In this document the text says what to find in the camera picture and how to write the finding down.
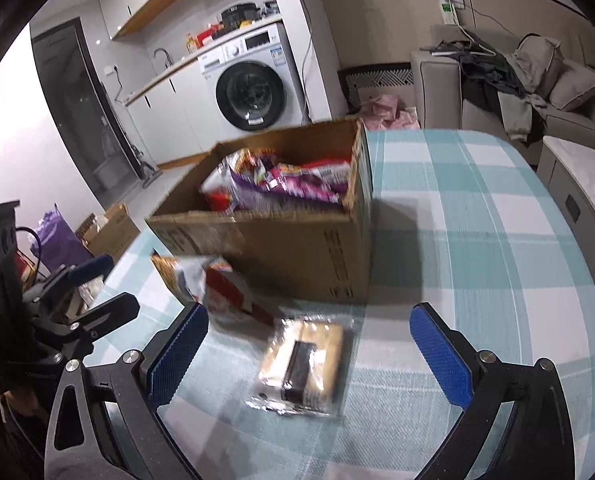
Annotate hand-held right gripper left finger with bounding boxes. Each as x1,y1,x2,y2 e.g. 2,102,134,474
45,302,211,480

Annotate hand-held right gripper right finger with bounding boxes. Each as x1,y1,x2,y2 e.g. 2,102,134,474
410,302,575,480

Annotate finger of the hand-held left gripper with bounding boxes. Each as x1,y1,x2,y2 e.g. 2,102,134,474
52,254,114,291
70,292,141,336

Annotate clear cracker packet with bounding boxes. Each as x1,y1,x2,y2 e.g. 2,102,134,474
245,316,358,418

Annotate large purple snack bag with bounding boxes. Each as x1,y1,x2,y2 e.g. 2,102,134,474
232,160,351,211

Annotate brown cardboard box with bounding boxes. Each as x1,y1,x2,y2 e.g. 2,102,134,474
75,202,141,261

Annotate purple plastic bag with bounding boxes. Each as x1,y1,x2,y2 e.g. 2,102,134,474
32,203,86,273

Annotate red white snack bag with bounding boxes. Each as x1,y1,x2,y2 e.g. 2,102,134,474
150,255,283,328

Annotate green checked tablecloth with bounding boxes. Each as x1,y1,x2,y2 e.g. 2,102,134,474
78,127,595,480

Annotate small red snack packet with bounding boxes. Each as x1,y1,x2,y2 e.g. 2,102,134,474
202,187,238,213

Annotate dark glass door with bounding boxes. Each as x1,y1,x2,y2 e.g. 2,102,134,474
30,17,143,196

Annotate white kitchen cabinet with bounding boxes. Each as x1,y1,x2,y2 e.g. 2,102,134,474
122,62,213,168

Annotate brown snack bag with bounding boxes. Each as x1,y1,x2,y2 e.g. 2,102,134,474
225,147,278,173

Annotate white side table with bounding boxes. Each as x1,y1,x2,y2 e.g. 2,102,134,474
535,135,595,341

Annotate pink plastic bag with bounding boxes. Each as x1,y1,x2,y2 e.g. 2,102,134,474
362,94,421,131

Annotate white washing machine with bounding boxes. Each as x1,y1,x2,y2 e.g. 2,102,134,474
198,22,311,136

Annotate beige sofa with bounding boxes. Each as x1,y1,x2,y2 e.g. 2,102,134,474
410,25,595,153

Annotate pile of dark clothes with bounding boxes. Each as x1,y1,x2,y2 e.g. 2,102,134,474
460,52,548,143

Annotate black patterned basket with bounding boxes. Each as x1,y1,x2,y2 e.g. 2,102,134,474
337,62,413,113

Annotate flat grey cushion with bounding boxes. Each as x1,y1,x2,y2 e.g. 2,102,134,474
547,60,595,111

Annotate large grey cushion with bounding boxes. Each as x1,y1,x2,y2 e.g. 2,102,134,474
510,34,563,96

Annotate white power strip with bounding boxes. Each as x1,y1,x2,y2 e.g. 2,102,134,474
438,0,464,25

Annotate wooden wall shelf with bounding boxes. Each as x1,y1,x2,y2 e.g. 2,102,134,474
110,0,188,41

